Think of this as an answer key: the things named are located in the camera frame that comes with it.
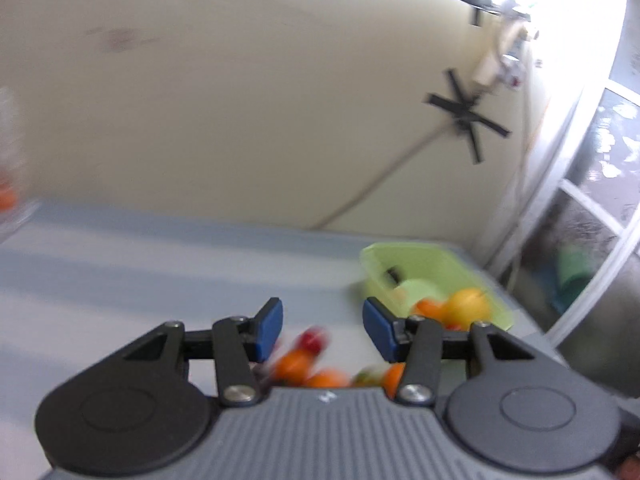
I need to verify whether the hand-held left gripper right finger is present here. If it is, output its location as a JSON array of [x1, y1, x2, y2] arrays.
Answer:
[[362, 297, 538, 406]]

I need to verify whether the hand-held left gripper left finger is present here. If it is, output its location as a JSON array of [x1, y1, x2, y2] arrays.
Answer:
[[122, 297, 284, 407]]

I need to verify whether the orange cherry tomato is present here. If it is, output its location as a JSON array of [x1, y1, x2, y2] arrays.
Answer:
[[305, 367, 351, 389], [272, 350, 316, 387], [382, 362, 406, 396]]

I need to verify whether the green plastic basin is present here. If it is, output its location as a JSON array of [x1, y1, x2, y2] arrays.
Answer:
[[360, 242, 516, 332]]

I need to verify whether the red cherry tomato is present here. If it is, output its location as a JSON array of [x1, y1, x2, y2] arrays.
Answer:
[[295, 327, 331, 354]]

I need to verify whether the yellow-green cherry tomato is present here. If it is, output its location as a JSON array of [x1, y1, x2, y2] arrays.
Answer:
[[352, 366, 386, 387]]

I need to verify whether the orange mandarin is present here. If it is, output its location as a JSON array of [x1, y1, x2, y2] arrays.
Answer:
[[410, 298, 451, 326]]

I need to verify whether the yellow round fruit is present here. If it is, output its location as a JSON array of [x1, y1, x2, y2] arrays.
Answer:
[[445, 287, 493, 329]]

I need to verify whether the striped bed sheet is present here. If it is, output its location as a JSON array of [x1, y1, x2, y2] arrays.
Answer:
[[0, 199, 568, 411]]

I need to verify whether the green object behind glass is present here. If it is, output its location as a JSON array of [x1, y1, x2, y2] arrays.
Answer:
[[550, 247, 596, 313]]

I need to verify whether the black tape cross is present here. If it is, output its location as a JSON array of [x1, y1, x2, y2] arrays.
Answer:
[[425, 69, 511, 165]]

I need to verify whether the white power strip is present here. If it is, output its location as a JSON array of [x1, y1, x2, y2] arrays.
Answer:
[[472, 0, 538, 93]]

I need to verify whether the clear plastic bag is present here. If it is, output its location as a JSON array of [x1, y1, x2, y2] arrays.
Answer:
[[0, 87, 41, 241]]

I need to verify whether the grey cable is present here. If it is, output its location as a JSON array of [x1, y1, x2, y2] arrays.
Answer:
[[312, 127, 458, 231]]

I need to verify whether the white sliding door frame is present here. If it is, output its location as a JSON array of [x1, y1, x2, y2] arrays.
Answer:
[[480, 0, 640, 361]]

